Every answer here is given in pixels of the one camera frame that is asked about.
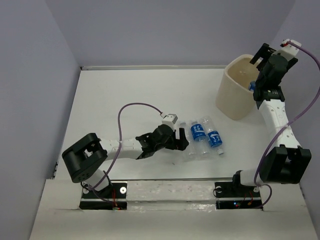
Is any clear unlabelled bottle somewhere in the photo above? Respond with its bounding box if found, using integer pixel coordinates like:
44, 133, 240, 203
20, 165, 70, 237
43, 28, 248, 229
179, 121, 198, 162

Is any blue label bottle row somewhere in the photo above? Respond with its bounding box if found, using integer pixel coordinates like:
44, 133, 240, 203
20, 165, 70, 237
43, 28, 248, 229
248, 81, 256, 92
202, 116, 224, 156
190, 120, 210, 159

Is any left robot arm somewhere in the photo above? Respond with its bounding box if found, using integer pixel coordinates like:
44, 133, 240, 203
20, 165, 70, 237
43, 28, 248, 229
62, 124, 189, 199

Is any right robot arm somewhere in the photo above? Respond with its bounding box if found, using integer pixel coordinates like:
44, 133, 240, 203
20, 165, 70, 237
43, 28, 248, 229
230, 39, 312, 196

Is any beige plastic bin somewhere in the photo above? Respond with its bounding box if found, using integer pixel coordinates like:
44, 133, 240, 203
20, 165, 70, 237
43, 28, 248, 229
215, 54, 260, 120

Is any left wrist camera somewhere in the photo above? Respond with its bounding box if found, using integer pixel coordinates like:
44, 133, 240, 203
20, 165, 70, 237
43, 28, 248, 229
160, 112, 178, 130

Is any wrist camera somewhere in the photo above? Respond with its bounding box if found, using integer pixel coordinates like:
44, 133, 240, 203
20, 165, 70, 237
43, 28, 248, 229
160, 112, 178, 130
277, 39, 302, 61

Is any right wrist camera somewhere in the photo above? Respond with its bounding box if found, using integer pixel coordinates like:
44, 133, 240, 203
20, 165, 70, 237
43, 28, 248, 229
277, 39, 302, 61

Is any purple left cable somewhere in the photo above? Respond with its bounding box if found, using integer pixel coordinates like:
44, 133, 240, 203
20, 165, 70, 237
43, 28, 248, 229
87, 102, 165, 196

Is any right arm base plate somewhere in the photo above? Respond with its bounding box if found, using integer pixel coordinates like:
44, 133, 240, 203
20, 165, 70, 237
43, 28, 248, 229
212, 181, 262, 210

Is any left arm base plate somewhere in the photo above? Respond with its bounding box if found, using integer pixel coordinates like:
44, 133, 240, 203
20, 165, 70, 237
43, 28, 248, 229
79, 181, 128, 211

